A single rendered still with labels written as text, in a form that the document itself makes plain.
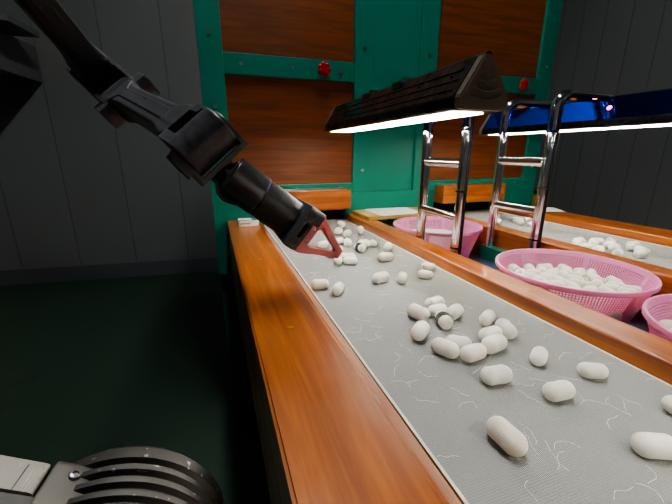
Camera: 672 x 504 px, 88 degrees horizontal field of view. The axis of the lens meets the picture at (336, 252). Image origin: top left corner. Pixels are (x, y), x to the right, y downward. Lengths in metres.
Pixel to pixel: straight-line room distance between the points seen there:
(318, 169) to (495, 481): 1.08
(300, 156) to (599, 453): 1.09
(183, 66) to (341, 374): 2.88
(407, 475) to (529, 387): 0.21
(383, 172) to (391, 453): 1.15
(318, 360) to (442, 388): 0.14
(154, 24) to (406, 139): 2.25
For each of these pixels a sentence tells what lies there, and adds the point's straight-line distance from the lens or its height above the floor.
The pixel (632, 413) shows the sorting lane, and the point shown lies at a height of 0.74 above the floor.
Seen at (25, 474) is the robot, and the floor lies 0.81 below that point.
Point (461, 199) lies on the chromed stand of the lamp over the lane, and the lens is 0.83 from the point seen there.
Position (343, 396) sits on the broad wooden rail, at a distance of 0.35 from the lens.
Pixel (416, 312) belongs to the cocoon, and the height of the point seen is 0.76.
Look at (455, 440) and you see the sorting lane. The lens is 0.36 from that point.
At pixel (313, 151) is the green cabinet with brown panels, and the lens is 1.26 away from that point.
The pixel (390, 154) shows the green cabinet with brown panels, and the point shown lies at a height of 0.97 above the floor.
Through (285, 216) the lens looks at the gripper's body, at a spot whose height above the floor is 0.90.
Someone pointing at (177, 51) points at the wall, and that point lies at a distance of 3.12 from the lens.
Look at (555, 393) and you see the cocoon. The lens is 0.43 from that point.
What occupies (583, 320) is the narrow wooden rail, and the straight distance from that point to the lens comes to 0.59.
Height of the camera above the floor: 0.98
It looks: 16 degrees down
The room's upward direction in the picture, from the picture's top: straight up
